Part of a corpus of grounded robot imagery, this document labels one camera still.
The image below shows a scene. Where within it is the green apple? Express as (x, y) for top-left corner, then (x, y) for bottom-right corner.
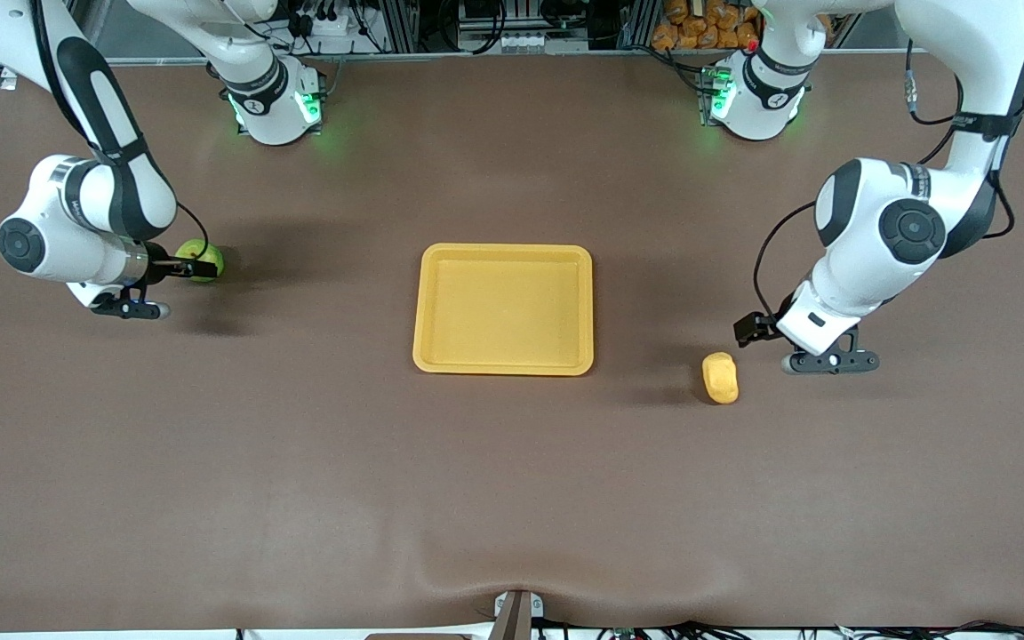
(174, 238), (226, 284)

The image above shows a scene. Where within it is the yellow potato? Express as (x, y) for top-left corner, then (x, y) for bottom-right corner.
(701, 352), (740, 405)

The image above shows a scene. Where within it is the yellow plastic tray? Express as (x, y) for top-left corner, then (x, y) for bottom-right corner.
(412, 243), (595, 377)

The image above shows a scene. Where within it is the white power strip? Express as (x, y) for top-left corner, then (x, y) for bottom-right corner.
(294, 7), (362, 36)

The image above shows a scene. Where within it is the table cover mat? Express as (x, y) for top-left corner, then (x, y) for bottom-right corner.
(0, 53), (1024, 634)

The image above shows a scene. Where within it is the pile of orange toy foods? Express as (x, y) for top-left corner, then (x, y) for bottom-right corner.
(652, 0), (764, 51)

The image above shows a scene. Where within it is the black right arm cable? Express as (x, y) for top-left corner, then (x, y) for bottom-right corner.
(176, 201), (211, 260)

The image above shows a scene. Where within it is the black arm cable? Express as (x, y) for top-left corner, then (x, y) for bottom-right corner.
(176, 201), (211, 260)
(752, 36), (1015, 325)

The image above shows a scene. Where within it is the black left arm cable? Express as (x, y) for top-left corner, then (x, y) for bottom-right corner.
(752, 36), (1015, 325)

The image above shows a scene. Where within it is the aluminium frame post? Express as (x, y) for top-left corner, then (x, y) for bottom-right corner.
(377, 0), (420, 52)
(620, 0), (660, 50)

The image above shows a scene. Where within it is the aluminium table edge rail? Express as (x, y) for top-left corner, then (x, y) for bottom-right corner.
(134, 46), (908, 68)

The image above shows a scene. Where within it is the metal table clamp bracket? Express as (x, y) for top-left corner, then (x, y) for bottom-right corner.
(490, 588), (545, 640)

